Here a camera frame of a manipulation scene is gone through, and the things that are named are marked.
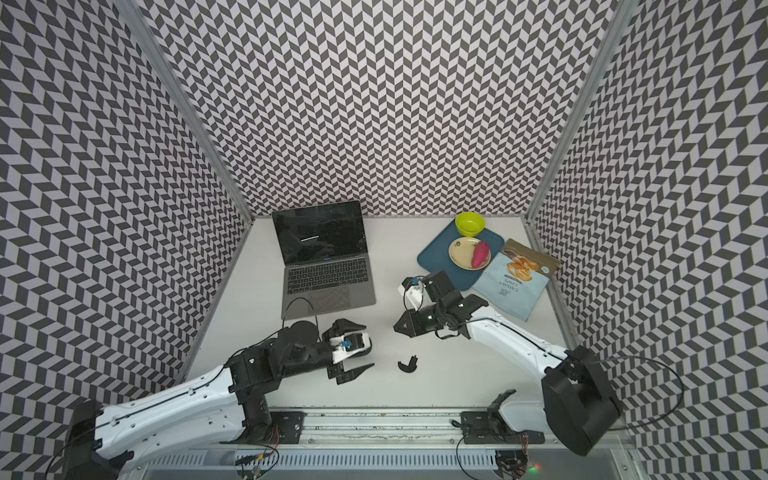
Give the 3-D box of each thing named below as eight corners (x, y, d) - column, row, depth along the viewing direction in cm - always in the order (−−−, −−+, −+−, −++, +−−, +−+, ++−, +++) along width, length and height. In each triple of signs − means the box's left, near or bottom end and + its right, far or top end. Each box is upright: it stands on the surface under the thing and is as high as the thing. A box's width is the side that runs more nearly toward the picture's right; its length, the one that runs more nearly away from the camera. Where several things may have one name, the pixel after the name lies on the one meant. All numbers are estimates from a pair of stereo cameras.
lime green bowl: (450, 228, 117) (451, 221, 114) (464, 212, 122) (466, 206, 119) (473, 241, 113) (475, 234, 110) (487, 224, 118) (489, 218, 115)
